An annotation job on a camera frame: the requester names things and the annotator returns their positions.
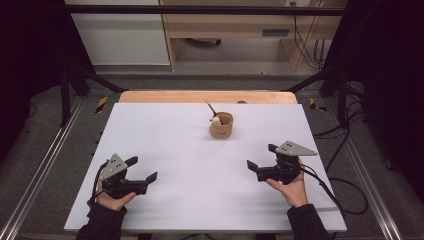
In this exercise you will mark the aluminium floor rail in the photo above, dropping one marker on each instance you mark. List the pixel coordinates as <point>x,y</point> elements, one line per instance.
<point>366,173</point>
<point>43,170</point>

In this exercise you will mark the white cabinet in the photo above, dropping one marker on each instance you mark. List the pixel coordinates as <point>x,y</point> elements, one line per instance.
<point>120,36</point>

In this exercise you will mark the office chair base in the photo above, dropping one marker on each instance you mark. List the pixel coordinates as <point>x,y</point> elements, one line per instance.
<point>203,41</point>

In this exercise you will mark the person's left hand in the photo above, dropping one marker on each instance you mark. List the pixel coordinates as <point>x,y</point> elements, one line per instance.
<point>113,201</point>

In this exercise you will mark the tan ceramic bear pot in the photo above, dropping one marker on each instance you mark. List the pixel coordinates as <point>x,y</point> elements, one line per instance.
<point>221,128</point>

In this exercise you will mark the yellow black tape marker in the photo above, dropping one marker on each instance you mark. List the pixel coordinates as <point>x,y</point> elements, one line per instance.
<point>101,104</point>
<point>315,104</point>

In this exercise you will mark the black frame leg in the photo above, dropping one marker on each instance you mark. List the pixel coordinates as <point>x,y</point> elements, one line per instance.
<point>333,80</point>
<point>71,86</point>

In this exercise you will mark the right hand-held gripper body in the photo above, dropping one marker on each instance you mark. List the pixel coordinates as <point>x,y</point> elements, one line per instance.
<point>283,166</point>

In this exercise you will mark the person's right hand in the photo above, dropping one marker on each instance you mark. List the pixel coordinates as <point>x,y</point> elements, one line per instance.
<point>293,191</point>

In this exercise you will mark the wooden desk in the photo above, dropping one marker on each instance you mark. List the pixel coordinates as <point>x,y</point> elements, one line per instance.
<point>233,25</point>

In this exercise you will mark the dark stick with tan tip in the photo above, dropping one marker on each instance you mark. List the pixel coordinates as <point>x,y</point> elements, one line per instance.
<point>211,108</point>

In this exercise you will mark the black frame crossbar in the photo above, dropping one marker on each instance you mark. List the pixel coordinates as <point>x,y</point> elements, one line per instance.
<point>200,10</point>

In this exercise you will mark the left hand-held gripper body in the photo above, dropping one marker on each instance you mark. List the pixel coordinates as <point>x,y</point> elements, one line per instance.
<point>120,181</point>

